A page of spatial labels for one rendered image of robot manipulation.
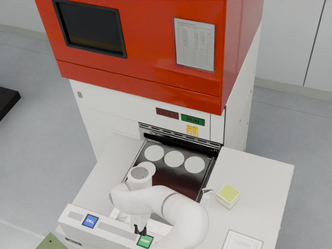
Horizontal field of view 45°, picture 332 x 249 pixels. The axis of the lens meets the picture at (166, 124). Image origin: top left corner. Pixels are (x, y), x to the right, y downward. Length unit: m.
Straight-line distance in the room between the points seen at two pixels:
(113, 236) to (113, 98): 0.68
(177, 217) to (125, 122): 1.09
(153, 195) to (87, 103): 1.02
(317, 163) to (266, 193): 1.41
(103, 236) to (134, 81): 0.67
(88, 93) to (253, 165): 0.90
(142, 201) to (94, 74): 0.78
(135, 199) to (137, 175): 0.11
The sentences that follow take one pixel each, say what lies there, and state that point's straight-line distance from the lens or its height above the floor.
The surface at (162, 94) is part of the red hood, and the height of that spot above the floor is 1.28.
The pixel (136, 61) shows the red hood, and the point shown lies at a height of 1.44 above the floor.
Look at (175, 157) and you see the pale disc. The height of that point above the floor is 0.90.
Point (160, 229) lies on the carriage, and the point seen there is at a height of 0.88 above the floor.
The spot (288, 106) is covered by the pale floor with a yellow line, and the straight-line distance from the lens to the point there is 3.53.
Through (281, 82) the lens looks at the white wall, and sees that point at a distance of 3.58.
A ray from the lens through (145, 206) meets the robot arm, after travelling 1.30.
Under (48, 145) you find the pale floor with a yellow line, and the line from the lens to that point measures 3.42.
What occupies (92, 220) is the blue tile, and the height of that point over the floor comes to 0.96.
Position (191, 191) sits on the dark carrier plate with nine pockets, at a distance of 1.89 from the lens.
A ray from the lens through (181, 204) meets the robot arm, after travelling 1.13.
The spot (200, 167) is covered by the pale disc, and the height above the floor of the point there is 0.90.
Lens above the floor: 2.51
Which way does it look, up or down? 49 degrees down
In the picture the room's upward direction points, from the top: 6 degrees counter-clockwise
